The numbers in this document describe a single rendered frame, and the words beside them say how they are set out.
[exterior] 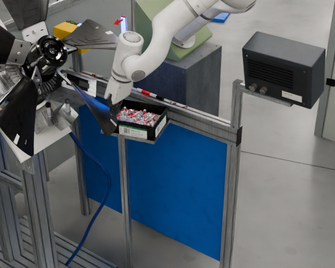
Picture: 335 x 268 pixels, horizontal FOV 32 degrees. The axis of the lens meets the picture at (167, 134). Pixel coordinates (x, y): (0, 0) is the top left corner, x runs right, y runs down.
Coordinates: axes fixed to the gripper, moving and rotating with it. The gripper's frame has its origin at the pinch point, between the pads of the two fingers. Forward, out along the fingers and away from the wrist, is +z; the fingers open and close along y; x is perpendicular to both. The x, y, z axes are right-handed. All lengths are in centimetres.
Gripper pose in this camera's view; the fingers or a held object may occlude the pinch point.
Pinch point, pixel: (115, 108)
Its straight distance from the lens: 216.6
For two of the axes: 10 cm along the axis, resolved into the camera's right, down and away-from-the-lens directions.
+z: -2.3, 7.1, 6.6
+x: 7.8, 5.5, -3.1
